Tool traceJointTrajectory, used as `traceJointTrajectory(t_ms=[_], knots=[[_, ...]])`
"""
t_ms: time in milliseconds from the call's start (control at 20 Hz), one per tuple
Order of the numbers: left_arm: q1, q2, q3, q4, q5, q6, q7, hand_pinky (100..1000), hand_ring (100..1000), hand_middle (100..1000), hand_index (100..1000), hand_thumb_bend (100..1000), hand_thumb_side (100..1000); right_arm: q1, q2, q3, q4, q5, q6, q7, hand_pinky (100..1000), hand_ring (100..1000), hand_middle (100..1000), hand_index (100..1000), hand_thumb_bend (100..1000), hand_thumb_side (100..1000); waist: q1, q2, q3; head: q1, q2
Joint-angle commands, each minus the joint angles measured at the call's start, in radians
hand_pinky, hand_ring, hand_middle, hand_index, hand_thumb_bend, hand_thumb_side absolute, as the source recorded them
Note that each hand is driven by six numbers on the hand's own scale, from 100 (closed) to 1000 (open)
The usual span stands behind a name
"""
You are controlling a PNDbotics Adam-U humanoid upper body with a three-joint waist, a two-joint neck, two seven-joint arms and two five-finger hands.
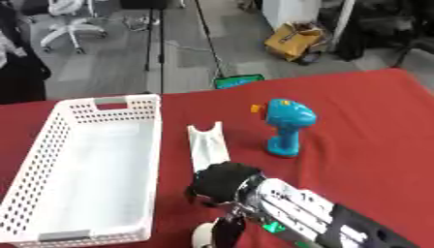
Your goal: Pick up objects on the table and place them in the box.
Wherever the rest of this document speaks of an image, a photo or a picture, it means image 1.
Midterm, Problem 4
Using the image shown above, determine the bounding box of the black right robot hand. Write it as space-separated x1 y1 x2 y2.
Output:
183 161 266 248

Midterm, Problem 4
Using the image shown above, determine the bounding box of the green box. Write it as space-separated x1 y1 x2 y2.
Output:
211 74 266 90

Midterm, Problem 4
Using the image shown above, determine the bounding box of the white flat plastic piece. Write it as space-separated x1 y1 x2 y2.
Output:
186 121 233 174

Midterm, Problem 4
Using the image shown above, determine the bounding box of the white round object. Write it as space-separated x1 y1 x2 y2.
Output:
190 222 217 248

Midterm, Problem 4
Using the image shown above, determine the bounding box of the blue toy drill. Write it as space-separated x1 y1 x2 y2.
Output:
249 98 319 159

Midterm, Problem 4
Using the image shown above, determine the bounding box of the white perforated plastic basket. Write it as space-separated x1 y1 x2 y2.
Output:
0 93 165 248

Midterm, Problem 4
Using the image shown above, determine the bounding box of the black tripod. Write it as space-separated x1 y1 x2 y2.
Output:
142 0 228 95

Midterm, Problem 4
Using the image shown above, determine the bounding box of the yellow bag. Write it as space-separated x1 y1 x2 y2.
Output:
263 22 327 63

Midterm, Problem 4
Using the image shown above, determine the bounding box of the white office chair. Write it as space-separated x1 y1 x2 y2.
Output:
37 0 109 55

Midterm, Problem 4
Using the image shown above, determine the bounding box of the person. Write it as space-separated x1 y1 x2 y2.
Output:
0 0 53 106

